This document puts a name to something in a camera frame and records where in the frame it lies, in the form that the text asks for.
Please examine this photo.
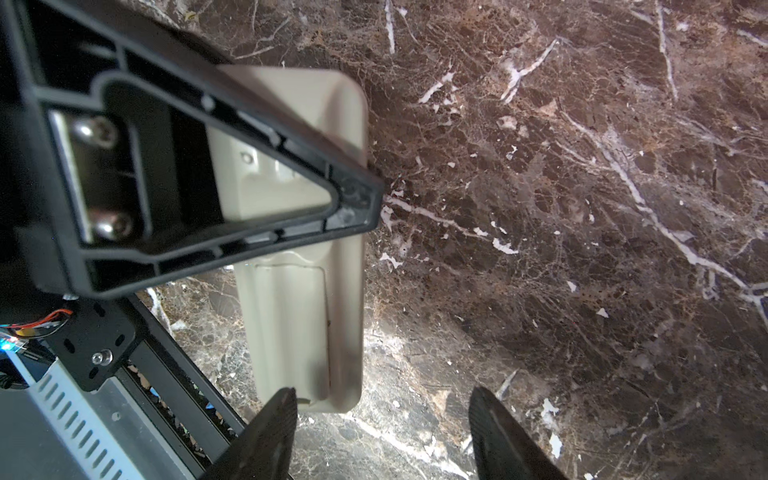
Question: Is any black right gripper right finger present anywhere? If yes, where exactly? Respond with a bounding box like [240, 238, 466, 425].
[468, 386, 566, 480]

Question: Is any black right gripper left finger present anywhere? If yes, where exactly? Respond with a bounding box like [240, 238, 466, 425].
[201, 388, 298, 480]

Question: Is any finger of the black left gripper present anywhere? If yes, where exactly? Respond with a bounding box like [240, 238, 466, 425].
[1, 1, 383, 299]

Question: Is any grey remote control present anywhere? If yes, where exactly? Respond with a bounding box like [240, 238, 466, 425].
[207, 65, 368, 413]

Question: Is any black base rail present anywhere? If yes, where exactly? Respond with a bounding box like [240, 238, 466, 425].
[43, 296, 245, 479]

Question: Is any white slotted cable duct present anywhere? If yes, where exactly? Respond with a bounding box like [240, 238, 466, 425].
[9, 352, 194, 479]

